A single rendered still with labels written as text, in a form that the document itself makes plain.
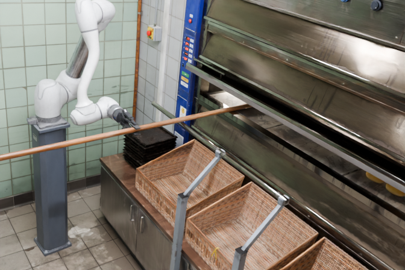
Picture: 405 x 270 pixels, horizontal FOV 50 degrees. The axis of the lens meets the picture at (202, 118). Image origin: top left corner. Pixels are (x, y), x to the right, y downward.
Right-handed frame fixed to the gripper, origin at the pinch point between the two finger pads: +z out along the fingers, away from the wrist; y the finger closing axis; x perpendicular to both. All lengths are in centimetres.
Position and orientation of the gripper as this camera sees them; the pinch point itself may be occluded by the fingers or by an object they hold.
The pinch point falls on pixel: (135, 129)
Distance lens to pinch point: 247.0
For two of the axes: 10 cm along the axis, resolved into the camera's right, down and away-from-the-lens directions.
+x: -8.0, 1.7, -5.8
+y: -1.1, 9.0, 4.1
